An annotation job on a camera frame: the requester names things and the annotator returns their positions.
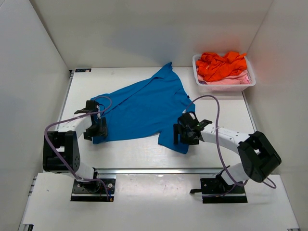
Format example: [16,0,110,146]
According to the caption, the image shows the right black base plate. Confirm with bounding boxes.
[200,178,248,204]

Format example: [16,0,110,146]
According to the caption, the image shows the aluminium table rail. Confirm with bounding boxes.
[96,167,223,175]

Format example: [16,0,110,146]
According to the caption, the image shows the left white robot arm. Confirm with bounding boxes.
[42,100,111,193]

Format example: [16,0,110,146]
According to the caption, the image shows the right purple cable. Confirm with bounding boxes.
[182,95,277,198]

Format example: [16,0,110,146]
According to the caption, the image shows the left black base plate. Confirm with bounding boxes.
[70,174,116,203]

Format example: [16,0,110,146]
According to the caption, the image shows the orange t shirt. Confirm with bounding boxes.
[196,51,247,82]

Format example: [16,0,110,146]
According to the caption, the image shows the white plastic basket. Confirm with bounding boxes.
[192,54,256,93]

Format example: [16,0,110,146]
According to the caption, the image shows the pink t shirt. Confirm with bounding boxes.
[197,70,251,85]

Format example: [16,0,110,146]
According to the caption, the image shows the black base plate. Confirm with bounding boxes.
[200,178,248,204]
[70,174,116,203]

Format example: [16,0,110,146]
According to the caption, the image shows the purple cable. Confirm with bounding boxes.
[182,95,277,198]
[44,96,113,202]

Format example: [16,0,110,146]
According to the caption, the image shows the blue t shirt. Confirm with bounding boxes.
[92,63,195,154]

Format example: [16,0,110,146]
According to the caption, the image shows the black label sticker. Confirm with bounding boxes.
[75,68,91,73]

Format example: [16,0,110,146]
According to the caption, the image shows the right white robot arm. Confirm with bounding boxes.
[173,112,282,187]

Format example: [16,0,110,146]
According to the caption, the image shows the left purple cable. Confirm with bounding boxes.
[44,96,113,202]

